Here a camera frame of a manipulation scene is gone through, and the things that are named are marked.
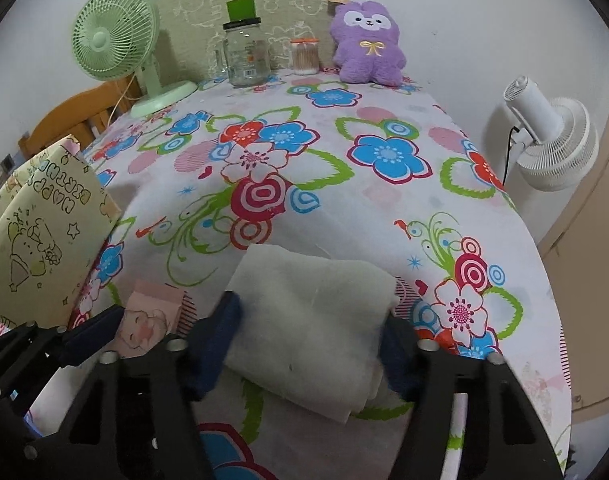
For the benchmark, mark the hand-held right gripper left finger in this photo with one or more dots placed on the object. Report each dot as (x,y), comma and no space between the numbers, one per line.
(214,352)

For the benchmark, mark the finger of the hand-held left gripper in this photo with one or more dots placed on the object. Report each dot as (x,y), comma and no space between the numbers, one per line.
(92,334)

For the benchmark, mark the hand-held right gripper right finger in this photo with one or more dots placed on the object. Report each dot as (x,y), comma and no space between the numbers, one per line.
(398,360)

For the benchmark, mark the pink tissue packet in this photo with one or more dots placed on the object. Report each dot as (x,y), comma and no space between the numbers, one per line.
(149,320)

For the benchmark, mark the white towel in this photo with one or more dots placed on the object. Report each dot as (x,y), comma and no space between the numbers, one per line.
(309,320)

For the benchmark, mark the yellow patterned storage box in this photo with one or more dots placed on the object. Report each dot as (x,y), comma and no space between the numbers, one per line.
(39,240)

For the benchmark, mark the wooden chair back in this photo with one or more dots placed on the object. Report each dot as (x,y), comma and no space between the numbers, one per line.
(69,115)

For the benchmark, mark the beige door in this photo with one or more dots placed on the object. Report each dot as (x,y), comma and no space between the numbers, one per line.
(599,260)

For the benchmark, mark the white standing fan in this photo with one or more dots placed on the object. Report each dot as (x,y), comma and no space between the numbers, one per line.
(559,145)

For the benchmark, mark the green desk fan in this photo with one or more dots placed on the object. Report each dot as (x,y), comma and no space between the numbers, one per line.
(102,37)

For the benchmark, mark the glass jar with black lid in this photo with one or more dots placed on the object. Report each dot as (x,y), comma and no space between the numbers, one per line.
(245,55)

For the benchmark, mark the purple plush toy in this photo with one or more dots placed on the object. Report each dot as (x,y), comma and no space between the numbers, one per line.
(367,55)

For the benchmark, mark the cotton swab container orange lid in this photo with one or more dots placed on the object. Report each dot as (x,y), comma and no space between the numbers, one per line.
(304,57)

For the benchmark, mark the small green box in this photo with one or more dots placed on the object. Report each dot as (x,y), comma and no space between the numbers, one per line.
(242,8)

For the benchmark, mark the wall outlet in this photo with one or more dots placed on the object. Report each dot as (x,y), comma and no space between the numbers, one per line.
(2,166)

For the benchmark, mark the green patterned wall panel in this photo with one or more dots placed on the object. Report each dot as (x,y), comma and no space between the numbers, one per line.
(284,0)

